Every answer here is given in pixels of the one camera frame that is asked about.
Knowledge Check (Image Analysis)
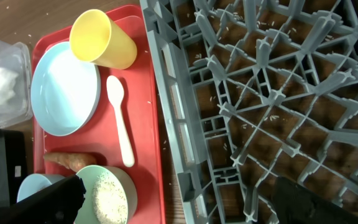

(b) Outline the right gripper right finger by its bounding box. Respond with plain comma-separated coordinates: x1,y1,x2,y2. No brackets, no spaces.
272,177,358,224

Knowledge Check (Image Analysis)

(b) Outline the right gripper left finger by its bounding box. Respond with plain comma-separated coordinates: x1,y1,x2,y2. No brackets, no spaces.
0,175,86,224

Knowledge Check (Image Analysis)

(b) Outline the small light blue bowl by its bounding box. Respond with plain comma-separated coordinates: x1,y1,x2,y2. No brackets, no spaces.
16,174,64,203

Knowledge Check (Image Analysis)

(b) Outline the white rice pile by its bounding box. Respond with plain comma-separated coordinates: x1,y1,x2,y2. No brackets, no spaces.
93,172,128,224

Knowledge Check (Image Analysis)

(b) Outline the mint green bowl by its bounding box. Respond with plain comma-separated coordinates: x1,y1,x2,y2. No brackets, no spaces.
74,165,138,224

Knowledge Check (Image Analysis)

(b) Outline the white plastic spoon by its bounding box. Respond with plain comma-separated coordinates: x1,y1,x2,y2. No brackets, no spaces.
106,75,135,167

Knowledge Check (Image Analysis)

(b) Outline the black waste tray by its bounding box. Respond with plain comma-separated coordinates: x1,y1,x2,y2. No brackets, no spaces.
0,129,27,210

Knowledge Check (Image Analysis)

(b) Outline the grey dishwasher rack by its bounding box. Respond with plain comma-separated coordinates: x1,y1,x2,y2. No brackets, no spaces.
140,0,358,223

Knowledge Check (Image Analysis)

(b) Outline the orange carrot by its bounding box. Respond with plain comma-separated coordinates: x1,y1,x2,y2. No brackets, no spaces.
44,152,97,172

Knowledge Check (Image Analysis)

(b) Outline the red plastic tray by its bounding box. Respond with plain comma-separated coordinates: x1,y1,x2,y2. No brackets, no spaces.
33,4,165,223

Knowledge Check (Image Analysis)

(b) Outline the large light blue plate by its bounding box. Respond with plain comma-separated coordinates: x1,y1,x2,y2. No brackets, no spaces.
30,41,101,136

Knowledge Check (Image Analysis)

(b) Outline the clear plastic bin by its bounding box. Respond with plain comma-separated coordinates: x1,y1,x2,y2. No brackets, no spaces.
0,40,33,128

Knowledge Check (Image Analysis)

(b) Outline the yellow plastic cup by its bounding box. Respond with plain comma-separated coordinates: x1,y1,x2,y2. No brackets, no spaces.
69,9,137,70

